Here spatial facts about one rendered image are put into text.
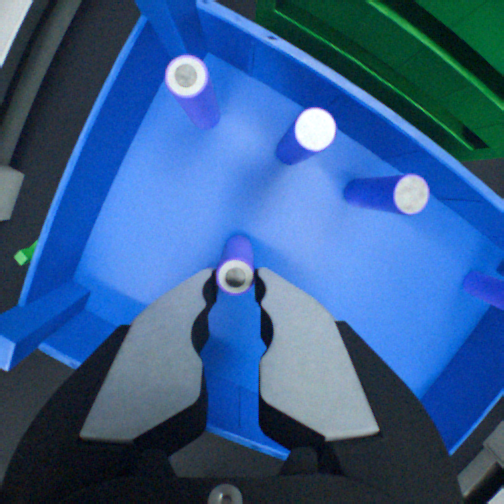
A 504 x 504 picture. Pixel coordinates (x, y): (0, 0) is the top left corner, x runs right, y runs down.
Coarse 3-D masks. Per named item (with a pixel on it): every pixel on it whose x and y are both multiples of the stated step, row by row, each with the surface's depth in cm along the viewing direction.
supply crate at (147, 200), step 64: (192, 0) 11; (128, 64) 12; (256, 64) 15; (320, 64) 12; (128, 128) 16; (192, 128) 17; (256, 128) 17; (384, 128) 14; (64, 192) 13; (128, 192) 18; (192, 192) 18; (256, 192) 18; (320, 192) 18; (448, 192) 16; (64, 256) 16; (128, 256) 19; (192, 256) 19; (256, 256) 19; (320, 256) 19; (384, 256) 19; (448, 256) 20; (0, 320) 12; (64, 320) 17; (128, 320) 20; (256, 320) 20; (384, 320) 21; (448, 320) 21; (256, 384) 21; (448, 384) 21; (256, 448) 17; (448, 448) 18
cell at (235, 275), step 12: (228, 240) 18; (240, 240) 17; (228, 252) 14; (240, 252) 14; (252, 252) 17; (228, 264) 13; (240, 264) 13; (252, 264) 13; (216, 276) 13; (228, 276) 13; (240, 276) 13; (252, 276) 13; (228, 288) 13; (240, 288) 13
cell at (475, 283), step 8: (472, 272) 20; (480, 272) 19; (464, 280) 20; (472, 280) 19; (480, 280) 19; (488, 280) 18; (496, 280) 18; (464, 288) 20; (472, 288) 19; (480, 288) 18; (488, 288) 18; (496, 288) 17; (480, 296) 18; (488, 296) 17; (496, 296) 17; (496, 304) 17
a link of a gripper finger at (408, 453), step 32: (352, 352) 8; (384, 384) 7; (384, 416) 6; (416, 416) 6; (352, 448) 6; (384, 448) 5; (416, 448) 5; (384, 480) 5; (416, 480) 5; (448, 480) 5
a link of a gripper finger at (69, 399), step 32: (96, 352) 8; (64, 384) 7; (96, 384) 7; (64, 416) 6; (32, 448) 5; (64, 448) 5; (96, 448) 5; (128, 448) 6; (32, 480) 5; (64, 480) 5; (96, 480) 5
